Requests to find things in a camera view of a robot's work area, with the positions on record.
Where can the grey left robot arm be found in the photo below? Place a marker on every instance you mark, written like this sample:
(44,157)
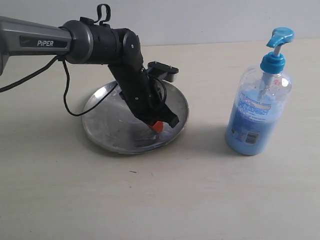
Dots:
(84,42)

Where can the blue soap blob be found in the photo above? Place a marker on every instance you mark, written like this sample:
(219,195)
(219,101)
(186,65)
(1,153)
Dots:
(162,137)

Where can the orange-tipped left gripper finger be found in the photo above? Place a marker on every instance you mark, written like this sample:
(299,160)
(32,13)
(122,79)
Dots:
(166,116)

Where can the blue soap pump bottle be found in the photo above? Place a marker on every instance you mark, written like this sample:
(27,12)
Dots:
(261,97)

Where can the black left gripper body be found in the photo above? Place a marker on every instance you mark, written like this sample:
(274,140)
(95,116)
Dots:
(140,91)

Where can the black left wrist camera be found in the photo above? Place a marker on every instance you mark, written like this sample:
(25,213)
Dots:
(162,71)

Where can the round metal plate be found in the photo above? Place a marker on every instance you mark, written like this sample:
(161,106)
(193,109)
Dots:
(110,124)

